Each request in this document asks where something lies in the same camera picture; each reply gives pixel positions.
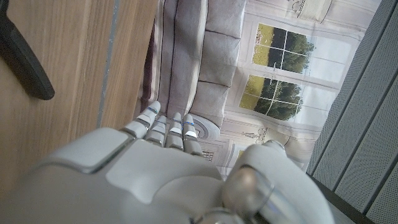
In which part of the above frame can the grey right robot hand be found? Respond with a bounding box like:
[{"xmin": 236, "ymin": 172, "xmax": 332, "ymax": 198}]
[{"xmin": 0, "ymin": 100, "xmax": 335, "ymax": 224}]

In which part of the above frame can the black grip trainer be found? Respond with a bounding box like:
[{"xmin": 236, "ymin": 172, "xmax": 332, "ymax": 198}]
[{"xmin": 0, "ymin": 0, "xmax": 56, "ymax": 101}]

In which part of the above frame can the printed living room backdrop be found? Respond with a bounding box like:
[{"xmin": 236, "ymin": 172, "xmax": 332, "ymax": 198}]
[{"xmin": 133, "ymin": 0, "xmax": 383, "ymax": 177}]

